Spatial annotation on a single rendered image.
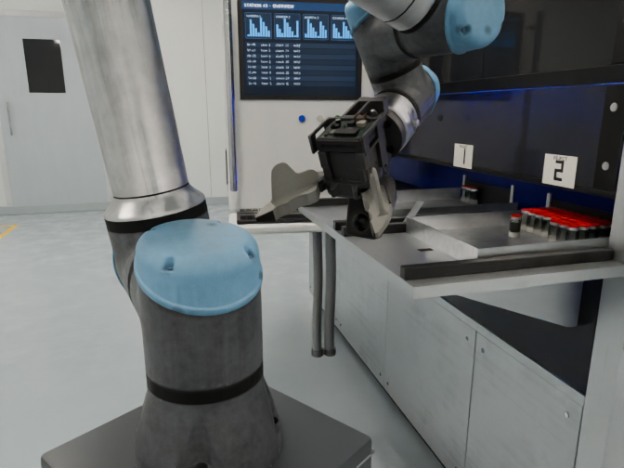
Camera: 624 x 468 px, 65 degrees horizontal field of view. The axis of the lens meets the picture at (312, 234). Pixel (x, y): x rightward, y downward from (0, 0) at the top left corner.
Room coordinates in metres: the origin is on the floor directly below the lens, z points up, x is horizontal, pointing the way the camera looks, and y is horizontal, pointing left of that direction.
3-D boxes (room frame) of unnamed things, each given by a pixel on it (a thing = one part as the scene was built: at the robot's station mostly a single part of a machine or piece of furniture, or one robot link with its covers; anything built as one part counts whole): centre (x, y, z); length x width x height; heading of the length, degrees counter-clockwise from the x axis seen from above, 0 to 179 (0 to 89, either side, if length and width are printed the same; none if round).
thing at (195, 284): (0.46, 0.11, 0.96); 0.13 x 0.12 x 0.14; 29
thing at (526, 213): (0.97, -0.48, 0.91); 0.18 x 0.02 x 0.05; 16
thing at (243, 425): (0.45, 0.11, 0.84); 0.15 x 0.15 x 0.10
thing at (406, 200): (1.27, -0.31, 0.90); 0.34 x 0.26 x 0.04; 106
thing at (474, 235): (0.95, -0.40, 0.90); 0.34 x 0.26 x 0.04; 106
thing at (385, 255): (1.09, -0.29, 0.87); 0.70 x 0.48 x 0.02; 16
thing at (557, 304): (0.85, -0.34, 0.80); 0.34 x 0.03 x 0.13; 106
